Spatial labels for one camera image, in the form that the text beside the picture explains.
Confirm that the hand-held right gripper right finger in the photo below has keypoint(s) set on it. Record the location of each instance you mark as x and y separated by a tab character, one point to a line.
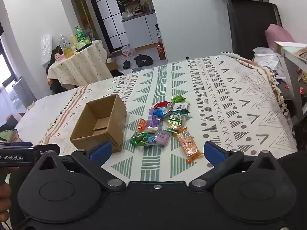
214	155

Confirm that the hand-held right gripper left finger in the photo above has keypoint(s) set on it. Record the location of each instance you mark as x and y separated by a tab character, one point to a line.
100	152

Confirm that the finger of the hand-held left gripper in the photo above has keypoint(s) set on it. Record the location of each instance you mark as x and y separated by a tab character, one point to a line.
21	144

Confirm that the long orange snack packet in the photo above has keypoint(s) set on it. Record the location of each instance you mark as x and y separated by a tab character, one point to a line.
189	145

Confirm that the brown cardboard box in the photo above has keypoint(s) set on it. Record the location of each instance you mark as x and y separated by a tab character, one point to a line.
112	122

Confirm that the dark green leafy snack packet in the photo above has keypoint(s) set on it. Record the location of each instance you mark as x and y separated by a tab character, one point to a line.
138	139

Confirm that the small orange snack packet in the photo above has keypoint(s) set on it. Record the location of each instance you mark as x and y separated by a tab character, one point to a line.
142	124

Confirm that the green gold snack packet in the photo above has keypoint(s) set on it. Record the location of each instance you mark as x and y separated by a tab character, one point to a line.
174	122

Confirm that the lilac snack packet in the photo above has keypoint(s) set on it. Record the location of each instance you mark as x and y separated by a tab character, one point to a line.
162	139

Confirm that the white black snack packet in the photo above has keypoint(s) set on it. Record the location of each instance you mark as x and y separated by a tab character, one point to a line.
180	107

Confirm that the purple snack packet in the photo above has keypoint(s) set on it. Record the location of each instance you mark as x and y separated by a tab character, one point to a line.
153	121

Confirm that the clear biscuit snack packet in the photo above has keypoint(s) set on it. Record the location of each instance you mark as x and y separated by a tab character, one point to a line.
169	107

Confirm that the bright green snack packet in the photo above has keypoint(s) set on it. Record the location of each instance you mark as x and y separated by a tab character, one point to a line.
178	99

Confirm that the blue snack packet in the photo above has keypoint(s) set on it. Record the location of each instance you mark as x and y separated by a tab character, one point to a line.
160	112

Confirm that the red snack packet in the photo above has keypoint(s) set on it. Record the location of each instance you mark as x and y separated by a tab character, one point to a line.
160	105

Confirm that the person's left hand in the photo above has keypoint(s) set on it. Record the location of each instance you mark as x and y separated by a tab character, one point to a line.
4	198

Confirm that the green striped clothing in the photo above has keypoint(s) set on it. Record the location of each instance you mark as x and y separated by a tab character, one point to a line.
7	136

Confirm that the white bed sheet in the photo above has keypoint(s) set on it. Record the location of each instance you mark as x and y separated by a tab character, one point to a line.
45	110

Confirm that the grey bin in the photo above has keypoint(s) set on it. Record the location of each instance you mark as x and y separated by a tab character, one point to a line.
22	91

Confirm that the black bag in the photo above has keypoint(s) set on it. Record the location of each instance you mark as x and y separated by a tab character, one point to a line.
116	73

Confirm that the small cardboard box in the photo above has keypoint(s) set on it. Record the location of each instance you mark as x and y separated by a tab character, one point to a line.
111	64

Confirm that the round table with dotted cloth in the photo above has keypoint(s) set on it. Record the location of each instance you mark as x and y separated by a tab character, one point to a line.
81	64

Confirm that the black slipper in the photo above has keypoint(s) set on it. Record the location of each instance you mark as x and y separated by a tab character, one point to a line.
126	64

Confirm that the small pink box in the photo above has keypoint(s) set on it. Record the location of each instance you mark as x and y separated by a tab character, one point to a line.
60	57

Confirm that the black shoe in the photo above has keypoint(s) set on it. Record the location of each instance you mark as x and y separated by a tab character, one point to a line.
139	61
149	61

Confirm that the clear plastic pack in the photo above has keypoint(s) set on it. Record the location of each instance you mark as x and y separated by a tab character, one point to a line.
45	45

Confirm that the clear bottle with yellow liquid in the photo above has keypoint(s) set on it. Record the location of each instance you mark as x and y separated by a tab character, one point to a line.
64	46

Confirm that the white crumpled cloth pile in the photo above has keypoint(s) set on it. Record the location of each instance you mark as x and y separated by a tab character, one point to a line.
266	61

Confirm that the green white packet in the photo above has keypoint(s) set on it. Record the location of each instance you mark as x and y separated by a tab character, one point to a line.
84	42

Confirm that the slim yellow bottle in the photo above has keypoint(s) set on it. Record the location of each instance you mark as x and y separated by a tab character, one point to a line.
72	40

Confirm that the red oil jug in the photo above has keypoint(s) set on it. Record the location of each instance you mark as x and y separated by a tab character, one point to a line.
161	50

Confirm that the small desk fan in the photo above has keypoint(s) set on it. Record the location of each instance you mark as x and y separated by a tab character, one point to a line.
90	34

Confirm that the green soda bottle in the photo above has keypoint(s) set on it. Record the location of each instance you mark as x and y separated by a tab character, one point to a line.
78	33

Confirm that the white side table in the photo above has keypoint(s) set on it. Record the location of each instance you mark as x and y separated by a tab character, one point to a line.
291	60

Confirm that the white kitchen cabinet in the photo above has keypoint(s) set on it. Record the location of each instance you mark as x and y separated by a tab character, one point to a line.
141	31

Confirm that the black white spray bottle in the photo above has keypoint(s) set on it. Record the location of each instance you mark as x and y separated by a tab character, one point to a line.
158	30

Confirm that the black framed sliding door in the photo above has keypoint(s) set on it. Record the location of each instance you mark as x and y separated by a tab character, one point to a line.
112	16

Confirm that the pink pillow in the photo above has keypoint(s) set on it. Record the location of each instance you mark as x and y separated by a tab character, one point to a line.
279	34

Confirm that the tall wooden panel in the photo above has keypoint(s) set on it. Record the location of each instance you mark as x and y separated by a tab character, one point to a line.
80	7

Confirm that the orange juice bottle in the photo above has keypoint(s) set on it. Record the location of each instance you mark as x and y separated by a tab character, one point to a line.
146	6

